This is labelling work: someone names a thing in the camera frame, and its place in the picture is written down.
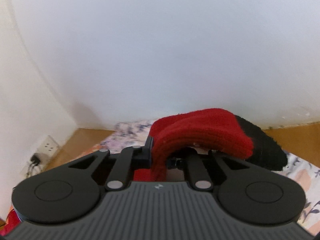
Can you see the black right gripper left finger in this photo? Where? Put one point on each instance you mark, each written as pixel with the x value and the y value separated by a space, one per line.
pixel 115 171

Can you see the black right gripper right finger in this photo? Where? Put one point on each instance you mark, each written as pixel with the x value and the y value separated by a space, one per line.
pixel 212 171

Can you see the red knit sweater black trim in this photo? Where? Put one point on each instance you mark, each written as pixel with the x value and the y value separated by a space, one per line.
pixel 210 129

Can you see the orange floral bed sheet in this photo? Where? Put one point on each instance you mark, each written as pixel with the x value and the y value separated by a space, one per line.
pixel 66 203

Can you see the black power adapter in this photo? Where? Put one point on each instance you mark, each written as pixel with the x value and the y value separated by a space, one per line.
pixel 35 160

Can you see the white wall socket panel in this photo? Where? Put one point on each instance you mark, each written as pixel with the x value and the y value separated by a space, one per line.
pixel 45 151

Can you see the wooden bed frame ledge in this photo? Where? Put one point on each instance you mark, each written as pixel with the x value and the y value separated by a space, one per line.
pixel 302 140

